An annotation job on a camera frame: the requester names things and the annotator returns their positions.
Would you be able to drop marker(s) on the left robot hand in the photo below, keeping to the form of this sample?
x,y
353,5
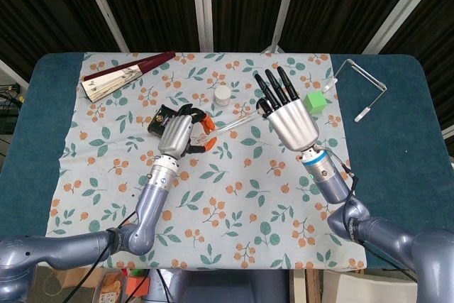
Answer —
x,y
175,136

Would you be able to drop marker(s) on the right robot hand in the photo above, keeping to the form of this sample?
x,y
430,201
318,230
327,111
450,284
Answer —
x,y
292,123

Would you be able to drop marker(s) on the clear glass tube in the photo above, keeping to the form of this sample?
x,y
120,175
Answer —
x,y
234,123

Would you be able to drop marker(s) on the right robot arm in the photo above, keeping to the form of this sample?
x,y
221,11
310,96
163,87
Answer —
x,y
331,186

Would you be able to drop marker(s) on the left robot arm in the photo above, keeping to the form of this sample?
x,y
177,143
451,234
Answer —
x,y
152,200

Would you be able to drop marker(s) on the black luncheon meat can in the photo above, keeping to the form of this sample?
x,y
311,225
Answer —
x,y
161,120

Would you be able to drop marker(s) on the green cube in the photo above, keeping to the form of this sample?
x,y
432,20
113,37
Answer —
x,y
315,103

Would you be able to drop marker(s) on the small white jar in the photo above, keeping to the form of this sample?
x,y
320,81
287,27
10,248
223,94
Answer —
x,y
222,95

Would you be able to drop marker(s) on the folding paper fan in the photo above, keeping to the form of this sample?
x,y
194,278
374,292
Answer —
x,y
117,79

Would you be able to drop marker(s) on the bent metal rod tool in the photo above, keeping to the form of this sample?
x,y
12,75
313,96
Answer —
x,y
367,75

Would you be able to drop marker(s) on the floral tablecloth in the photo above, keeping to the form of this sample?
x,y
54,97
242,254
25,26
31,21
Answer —
x,y
248,210

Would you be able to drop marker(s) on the blue felt table cover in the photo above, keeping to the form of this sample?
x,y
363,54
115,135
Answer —
x,y
390,140

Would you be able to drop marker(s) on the orange box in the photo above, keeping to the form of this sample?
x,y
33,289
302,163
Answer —
x,y
137,286

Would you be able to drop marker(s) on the grey robot torso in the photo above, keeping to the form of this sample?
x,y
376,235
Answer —
x,y
227,289

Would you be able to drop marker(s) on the printed snack packet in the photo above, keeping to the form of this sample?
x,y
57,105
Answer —
x,y
110,287

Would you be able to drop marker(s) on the white board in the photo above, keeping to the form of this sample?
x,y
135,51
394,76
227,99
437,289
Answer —
x,y
365,289

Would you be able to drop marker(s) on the white metal frame post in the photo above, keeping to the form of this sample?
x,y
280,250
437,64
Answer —
x,y
12,72
103,6
285,5
202,5
401,6

